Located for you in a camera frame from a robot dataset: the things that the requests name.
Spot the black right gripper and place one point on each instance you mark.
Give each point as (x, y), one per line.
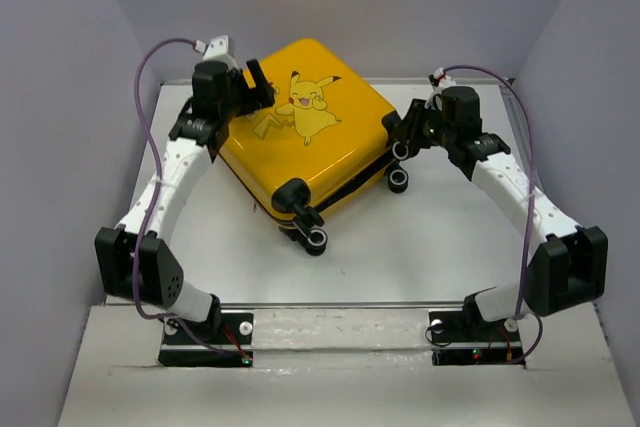
(409, 130)

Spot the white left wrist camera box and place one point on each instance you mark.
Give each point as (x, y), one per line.
(221, 49)

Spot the yellow hard-shell suitcase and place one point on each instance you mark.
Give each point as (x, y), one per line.
(325, 140)

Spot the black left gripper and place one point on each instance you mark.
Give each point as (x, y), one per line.
(254, 98)

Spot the metal table edge rail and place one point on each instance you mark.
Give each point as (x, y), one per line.
(519, 126)

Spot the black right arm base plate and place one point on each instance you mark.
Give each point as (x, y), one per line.
(455, 343)

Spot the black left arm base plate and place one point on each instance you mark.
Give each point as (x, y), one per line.
(230, 347)

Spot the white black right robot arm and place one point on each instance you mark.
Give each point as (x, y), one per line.
(564, 263)

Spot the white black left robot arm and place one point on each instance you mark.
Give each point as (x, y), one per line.
(134, 257)

